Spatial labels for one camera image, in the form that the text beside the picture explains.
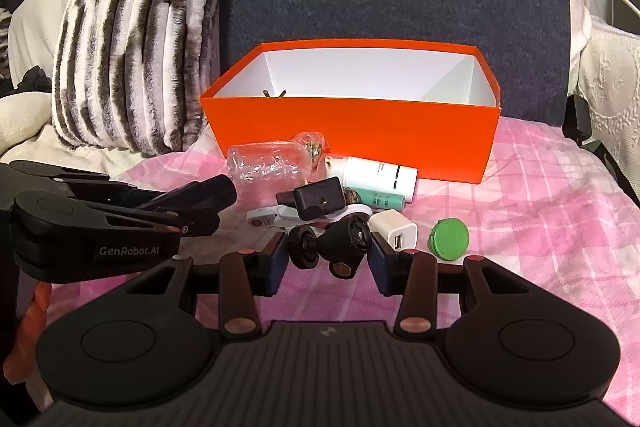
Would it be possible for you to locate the green tube with gold cap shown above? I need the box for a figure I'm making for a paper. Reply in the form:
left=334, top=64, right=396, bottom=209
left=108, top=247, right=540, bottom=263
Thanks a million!
left=357, top=188, right=406, bottom=212

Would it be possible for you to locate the green round cap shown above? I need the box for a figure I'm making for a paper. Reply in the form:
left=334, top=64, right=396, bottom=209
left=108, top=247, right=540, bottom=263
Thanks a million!
left=427, top=217, right=471, bottom=264

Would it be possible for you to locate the striped fluffy pillow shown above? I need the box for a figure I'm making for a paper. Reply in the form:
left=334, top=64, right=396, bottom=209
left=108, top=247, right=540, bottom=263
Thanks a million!
left=51, top=0, right=234, bottom=158

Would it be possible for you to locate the black cloth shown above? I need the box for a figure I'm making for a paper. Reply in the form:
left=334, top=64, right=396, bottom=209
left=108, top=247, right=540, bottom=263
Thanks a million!
left=0, top=0, right=55, bottom=96

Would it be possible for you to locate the orange cardboard box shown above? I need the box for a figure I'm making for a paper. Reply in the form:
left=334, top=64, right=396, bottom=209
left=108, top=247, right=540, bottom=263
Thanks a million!
left=199, top=38, right=502, bottom=184

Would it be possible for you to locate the pink plaid blanket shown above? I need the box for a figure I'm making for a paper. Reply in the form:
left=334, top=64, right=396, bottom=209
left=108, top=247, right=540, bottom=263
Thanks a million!
left=27, top=114, right=640, bottom=413

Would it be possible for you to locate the white nail clipper with magnifier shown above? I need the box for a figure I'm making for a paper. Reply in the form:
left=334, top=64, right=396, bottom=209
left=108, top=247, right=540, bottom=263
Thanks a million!
left=247, top=203, right=374, bottom=231

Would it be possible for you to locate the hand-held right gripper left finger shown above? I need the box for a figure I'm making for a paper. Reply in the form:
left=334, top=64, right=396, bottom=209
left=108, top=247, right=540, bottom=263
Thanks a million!
left=125, top=233, right=290, bottom=341

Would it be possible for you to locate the white lace cloth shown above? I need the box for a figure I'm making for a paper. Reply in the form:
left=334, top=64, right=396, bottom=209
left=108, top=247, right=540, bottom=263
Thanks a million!
left=555, top=0, right=640, bottom=150

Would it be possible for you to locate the white pump bottle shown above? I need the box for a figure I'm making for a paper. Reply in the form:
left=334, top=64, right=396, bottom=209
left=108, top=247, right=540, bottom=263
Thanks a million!
left=320, top=155, right=419, bottom=204

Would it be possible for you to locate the black strap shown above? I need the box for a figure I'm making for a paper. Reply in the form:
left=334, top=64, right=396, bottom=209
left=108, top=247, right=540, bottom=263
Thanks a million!
left=563, top=94, right=640, bottom=204

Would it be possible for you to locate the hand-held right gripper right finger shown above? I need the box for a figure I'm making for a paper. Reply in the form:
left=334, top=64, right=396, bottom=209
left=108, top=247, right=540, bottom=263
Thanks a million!
left=367, top=234, right=540, bottom=342

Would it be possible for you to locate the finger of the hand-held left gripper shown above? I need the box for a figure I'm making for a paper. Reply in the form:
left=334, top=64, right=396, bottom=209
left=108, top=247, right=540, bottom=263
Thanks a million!
left=107, top=173, right=239, bottom=209
left=75, top=198, right=222, bottom=239

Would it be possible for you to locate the crushed clear plastic bottle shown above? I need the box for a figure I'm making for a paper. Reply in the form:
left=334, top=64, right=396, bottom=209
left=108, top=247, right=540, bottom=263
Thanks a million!
left=226, top=141, right=314, bottom=200

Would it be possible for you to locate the black mount adapter block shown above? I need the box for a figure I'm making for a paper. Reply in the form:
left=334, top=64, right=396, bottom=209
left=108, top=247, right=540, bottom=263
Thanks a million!
left=275, top=176, right=345, bottom=223

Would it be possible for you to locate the person's left hand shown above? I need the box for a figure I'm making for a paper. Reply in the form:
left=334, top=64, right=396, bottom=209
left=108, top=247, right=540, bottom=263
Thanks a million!
left=4, top=283, right=52, bottom=384

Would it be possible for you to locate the cream textured blanket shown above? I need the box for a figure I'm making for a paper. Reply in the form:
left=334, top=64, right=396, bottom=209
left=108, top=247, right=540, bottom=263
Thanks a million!
left=0, top=92, right=168, bottom=175

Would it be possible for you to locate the white USB charger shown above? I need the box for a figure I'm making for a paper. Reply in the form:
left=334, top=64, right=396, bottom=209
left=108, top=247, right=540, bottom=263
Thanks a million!
left=368, top=210, right=419, bottom=254

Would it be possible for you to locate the black ball head mount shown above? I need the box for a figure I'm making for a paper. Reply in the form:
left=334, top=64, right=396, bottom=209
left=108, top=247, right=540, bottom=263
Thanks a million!
left=286, top=214, right=374, bottom=281

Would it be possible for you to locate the small clear plastic packet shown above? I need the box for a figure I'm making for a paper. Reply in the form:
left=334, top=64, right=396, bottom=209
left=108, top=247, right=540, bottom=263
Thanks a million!
left=294, top=132, right=329, bottom=166

